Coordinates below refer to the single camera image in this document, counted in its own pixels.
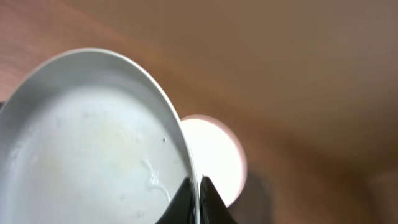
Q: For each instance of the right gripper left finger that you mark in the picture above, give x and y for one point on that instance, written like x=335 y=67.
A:
x=181 y=207

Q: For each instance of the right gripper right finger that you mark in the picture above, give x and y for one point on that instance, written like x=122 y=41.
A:
x=212 y=208

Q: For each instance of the white plate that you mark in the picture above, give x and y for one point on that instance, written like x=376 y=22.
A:
x=218 y=154

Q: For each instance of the pale grey plate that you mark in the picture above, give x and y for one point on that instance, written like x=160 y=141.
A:
x=90 y=137

